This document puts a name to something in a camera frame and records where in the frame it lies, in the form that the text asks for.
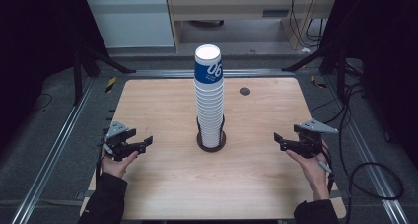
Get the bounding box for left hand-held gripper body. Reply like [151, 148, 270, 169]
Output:
[103, 120, 146, 162]

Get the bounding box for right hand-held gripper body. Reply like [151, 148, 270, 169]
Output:
[293, 117, 339, 160]

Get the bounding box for black cup holder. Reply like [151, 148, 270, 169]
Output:
[195, 114, 228, 154]

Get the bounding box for stack of white paper cups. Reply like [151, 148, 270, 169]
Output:
[193, 80, 226, 149]

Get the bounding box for person's left hand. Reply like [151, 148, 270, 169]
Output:
[100, 150, 140, 180]

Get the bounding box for person's right hand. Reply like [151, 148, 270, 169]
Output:
[285, 139, 331, 202]

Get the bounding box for yellow and black tape strip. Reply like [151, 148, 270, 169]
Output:
[310, 74, 328, 90]
[104, 76, 118, 94]

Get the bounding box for black metal stand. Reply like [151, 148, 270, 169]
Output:
[281, 40, 351, 101]
[71, 40, 138, 108]

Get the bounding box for white cabinet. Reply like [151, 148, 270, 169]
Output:
[86, 0, 175, 49]

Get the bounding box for light wooden desk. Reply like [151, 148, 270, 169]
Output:
[166, 0, 338, 52]

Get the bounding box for left hand-held gripper cable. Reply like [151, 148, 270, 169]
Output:
[95, 135, 110, 187]

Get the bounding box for hand-held gripper cable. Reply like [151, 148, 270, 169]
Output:
[314, 144, 336, 196]
[95, 135, 110, 187]

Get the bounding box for right hand-held gripper cable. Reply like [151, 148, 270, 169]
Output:
[314, 144, 336, 196]

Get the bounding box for black looped floor cable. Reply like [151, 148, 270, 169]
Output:
[309, 81, 405, 224]

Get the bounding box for metal floor rail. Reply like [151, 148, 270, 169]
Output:
[11, 78, 97, 224]
[322, 75, 411, 224]

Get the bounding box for thin black floor cable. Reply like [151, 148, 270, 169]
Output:
[27, 92, 54, 113]

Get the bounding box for bundle of hanging cables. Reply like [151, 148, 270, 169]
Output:
[288, 0, 327, 50]

